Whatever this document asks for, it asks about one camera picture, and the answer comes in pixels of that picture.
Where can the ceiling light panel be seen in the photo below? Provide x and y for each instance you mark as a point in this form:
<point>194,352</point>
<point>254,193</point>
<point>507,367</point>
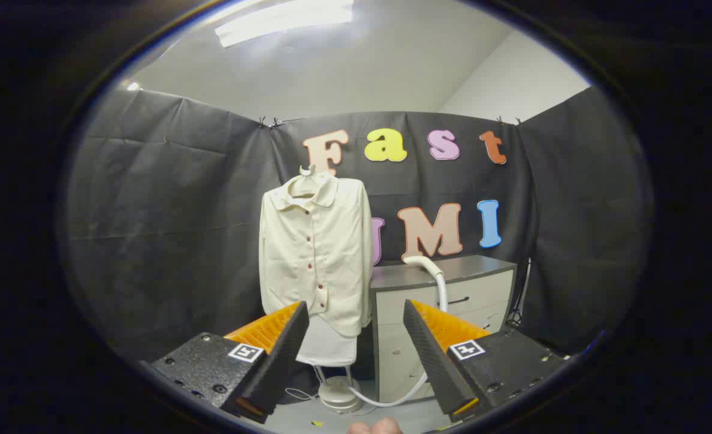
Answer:
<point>283,21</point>

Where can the grey and white cabinet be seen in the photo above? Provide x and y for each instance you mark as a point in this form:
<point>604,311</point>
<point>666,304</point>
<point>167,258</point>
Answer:
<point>482,295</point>

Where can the white garment steamer head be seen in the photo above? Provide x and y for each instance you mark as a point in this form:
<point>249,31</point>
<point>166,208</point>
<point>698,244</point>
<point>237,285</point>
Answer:
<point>421,261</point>

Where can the cream button-up shirt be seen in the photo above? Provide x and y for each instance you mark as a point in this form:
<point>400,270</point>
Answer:
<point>313,253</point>

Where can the white garment steamer base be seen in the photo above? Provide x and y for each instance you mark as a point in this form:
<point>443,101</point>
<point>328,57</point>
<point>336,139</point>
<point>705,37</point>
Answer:
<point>339,393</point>

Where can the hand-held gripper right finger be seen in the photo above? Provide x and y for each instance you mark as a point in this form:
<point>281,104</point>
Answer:
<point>431,361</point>

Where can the white clothes hanger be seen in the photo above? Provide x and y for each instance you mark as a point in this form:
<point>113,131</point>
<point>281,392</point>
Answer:
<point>305,170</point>

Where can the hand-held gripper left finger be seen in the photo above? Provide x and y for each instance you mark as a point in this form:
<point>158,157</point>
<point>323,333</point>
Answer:
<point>283,361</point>

